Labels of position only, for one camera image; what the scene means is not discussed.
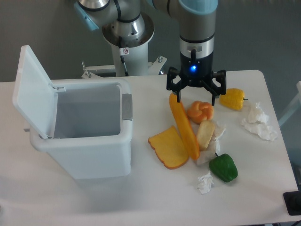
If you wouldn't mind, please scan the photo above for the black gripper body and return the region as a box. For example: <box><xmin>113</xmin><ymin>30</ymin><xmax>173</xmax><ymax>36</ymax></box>
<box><xmin>180</xmin><ymin>52</ymin><xmax>214</xmax><ymax>87</ymax></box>

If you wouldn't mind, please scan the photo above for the white trash bin lid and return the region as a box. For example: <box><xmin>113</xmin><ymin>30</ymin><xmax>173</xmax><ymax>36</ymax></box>
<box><xmin>13</xmin><ymin>45</ymin><xmax>66</xmax><ymax>139</ymax></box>

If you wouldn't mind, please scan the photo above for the green bell pepper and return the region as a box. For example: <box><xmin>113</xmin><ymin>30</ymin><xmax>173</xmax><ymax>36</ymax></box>
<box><xmin>209</xmin><ymin>153</ymin><xmax>238</xmax><ymax>183</ymax></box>

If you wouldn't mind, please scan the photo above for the large crumpled white tissue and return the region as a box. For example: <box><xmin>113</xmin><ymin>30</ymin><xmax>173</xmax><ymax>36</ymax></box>
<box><xmin>240</xmin><ymin>102</ymin><xmax>278</xmax><ymax>142</ymax></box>

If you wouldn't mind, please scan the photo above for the black cable on pedestal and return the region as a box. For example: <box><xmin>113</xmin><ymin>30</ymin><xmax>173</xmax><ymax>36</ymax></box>
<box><xmin>119</xmin><ymin>36</ymin><xmax>129</xmax><ymax>77</ymax></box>

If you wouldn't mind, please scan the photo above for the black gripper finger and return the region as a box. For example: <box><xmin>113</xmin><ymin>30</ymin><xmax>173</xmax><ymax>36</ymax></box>
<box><xmin>166</xmin><ymin>67</ymin><xmax>188</xmax><ymax>103</ymax></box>
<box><xmin>204</xmin><ymin>70</ymin><xmax>227</xmax><ymax>105</ymax></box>

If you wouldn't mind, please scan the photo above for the white frame at right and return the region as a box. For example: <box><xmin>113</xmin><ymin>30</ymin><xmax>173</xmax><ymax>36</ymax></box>
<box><xmin>278</xmin><ymin>81</ymin><xmax>301</xmax><ymax>127</ymax></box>

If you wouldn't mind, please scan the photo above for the orange knotted bread roll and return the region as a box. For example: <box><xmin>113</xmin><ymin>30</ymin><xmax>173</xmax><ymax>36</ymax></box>
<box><xmin>187</xmin><ymin>101</ymin><xmax>214</xmax><ymax>124</ymax></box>

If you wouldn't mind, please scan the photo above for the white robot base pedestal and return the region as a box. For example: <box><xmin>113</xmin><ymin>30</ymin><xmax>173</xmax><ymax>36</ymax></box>
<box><xmin>81</xmin><ymin>44</ymin><xmax>167</xmax><ymax>79</ymax></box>

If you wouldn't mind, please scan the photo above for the small crumpled white tissue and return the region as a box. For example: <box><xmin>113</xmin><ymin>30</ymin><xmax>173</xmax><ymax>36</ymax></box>
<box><xmin>197</xmin><ymin>171</ymin><xmax>214</xmax><ymax>194</ymax></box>

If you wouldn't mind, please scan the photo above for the orange toast bread slice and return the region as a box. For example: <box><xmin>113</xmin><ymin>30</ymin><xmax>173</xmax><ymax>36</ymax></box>
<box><xmin>148</xmin><ymin>126</ymin><xmax>189</xmax><ymax>170</ymax></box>

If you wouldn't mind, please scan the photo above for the pale small toast piece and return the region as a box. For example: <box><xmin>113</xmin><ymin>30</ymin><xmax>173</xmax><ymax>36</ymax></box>
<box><xmin>196</xmin><ymin>121</ymin><xmax>215</xmax><ymax>151</ymax></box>

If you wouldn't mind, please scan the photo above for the long orange baguette bread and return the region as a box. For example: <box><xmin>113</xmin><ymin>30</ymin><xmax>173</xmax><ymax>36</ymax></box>
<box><xmin>169</xmin><ymin>93</ymin><xmax>200</xmax><ymax>160</ymax></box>

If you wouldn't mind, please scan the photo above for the yellow bell pepper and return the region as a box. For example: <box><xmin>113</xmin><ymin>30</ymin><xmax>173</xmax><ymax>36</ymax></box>
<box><xmin>219</xmin><ymin>88</ymin><xmax>247</xmax><ymax>111</ymax></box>

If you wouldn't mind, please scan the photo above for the white trash bin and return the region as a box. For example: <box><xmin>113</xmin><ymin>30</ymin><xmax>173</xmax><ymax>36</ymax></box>
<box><xmin>30</xmin><ymin>78</ymin><xmax>133</xmax><ymax>179</ymax></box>

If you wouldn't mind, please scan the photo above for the crumpled tissue under bread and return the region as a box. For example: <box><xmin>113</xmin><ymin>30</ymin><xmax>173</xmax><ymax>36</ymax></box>
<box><xmin>195</xmin><ymin>122</ymin><xmax>226</xmax><ymax>166</ymax></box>

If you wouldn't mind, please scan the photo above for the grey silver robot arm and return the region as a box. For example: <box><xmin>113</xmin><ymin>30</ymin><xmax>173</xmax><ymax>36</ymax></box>
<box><xmin>74</xmin><ymin>0</ymin><xmax>226</xmax><ymax>98</ymax></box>

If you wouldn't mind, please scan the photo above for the black device at edge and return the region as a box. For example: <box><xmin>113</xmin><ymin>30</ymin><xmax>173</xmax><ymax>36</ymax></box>
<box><xmin>283</xmin><ymin>191</ymin><xmax>301</xmax><ymax>216</ymax></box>

